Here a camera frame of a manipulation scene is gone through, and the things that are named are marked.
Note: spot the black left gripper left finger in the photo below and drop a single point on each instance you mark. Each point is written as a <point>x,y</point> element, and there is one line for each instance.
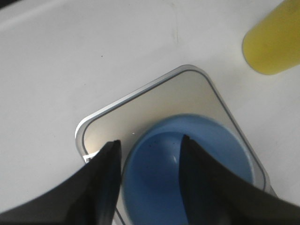
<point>88,197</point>

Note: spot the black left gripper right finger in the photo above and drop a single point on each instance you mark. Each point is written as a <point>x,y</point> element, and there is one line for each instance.
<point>213,195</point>

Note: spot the light blue plastic cup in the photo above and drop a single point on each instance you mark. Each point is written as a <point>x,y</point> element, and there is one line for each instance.
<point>151,190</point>

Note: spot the yellow squeeze bottle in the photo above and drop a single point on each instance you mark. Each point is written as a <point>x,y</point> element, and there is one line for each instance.
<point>273,44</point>

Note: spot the silver electronic kitchen scale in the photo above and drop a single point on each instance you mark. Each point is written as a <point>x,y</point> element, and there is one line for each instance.
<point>186,89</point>

